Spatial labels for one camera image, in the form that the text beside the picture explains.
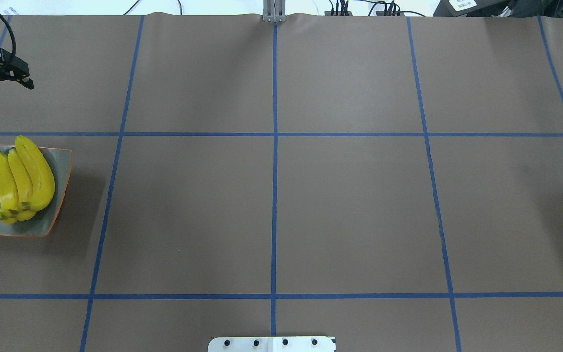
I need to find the brown paper table mat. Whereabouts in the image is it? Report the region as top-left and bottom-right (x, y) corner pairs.
(0, 13), (563, 352)

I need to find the grey square plate orange rim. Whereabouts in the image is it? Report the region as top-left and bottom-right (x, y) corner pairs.
(0, 144), (74, 238)

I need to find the aluminium frame post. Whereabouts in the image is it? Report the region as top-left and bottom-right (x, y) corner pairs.
(263, 0), (286, 24)

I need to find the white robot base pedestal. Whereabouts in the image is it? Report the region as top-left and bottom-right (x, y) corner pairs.
(207, 336), (337, 352)

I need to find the yellow banana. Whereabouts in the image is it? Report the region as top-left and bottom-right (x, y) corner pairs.
(0, 151), (18, 225)
(7, 147), (37, 222)
(14, 135), (56, 211)

